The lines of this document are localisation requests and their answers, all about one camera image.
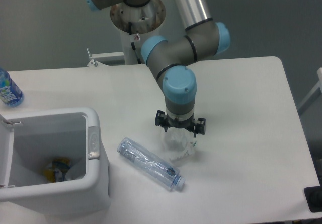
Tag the blue labelled water bottle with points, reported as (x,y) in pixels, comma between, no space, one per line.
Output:
(11,94)

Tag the white trash can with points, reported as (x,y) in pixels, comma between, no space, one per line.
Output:
(31,140)

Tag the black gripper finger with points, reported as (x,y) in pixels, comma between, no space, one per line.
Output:
(199,126)
(161,120)

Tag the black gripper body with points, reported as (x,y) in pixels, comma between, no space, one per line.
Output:
(187,124)

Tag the white frame at right edge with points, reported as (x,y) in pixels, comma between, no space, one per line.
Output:
(311,96)

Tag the black clamp at table edge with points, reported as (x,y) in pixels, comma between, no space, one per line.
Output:
(313,198)

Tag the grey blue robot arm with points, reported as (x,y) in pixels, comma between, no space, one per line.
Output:
(168,61)

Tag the clear plastic bottle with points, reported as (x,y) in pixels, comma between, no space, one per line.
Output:
(159,169)

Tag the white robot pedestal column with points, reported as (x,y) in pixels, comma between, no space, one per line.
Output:
(136,25)

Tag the white pedestal base frame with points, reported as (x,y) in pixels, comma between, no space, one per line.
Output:
(109,59)

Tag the yellow blue trash in can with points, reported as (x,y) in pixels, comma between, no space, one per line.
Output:
(56,170)

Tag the white plastic wrapper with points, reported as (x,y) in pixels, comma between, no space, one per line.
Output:
(179,144)

